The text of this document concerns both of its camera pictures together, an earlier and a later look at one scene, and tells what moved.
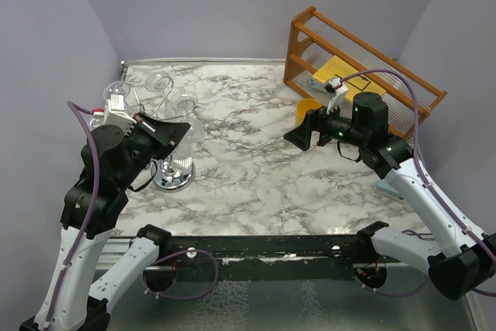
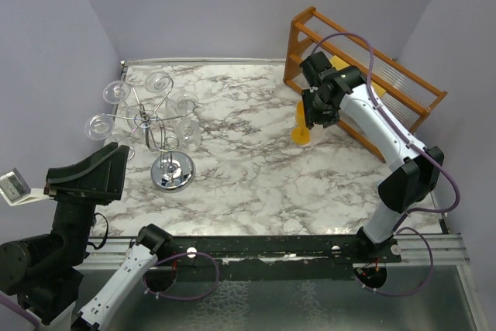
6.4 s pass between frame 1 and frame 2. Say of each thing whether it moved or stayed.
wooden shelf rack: stayed
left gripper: moved
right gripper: moved
